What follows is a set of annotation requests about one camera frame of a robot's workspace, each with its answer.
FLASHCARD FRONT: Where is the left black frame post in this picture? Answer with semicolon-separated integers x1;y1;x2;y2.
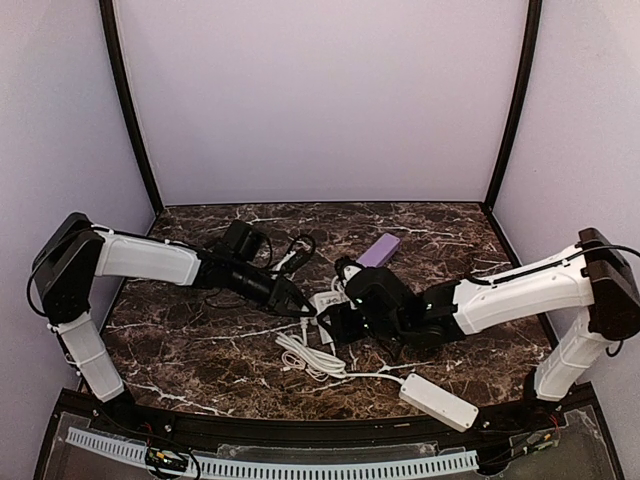
98;0;165;217

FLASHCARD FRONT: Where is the pink charging cable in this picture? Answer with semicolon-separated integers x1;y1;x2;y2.
280;349;314;375

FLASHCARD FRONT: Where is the white power strip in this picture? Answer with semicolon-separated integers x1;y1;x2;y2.
399;374;479;432

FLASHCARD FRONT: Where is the white plug with cable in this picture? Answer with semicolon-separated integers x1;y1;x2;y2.
275;332;404;385

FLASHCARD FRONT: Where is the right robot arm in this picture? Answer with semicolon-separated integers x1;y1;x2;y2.
316;228;639;403

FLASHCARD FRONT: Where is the white cable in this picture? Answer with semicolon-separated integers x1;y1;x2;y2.
332;259;361;291

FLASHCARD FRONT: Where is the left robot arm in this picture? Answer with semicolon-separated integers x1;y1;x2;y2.
26;212;317;403

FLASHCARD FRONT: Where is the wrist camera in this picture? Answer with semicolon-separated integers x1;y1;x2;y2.
345;267;404;317
222;220;266;262

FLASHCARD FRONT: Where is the purple power strip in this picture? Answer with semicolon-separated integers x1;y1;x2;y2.
357;233;401;267

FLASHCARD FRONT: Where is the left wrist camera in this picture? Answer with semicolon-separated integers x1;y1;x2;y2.
222;220;266;262

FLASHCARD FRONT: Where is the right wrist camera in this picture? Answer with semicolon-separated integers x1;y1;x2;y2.
345;267;404;317

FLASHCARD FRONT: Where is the white slotted cable duct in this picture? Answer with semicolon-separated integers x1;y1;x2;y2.
65;427;479;479

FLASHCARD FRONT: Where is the white cube socket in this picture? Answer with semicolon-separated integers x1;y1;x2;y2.
310;290;348;312

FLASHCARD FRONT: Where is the black front table rail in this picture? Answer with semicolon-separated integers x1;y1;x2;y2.
103;396;529;450

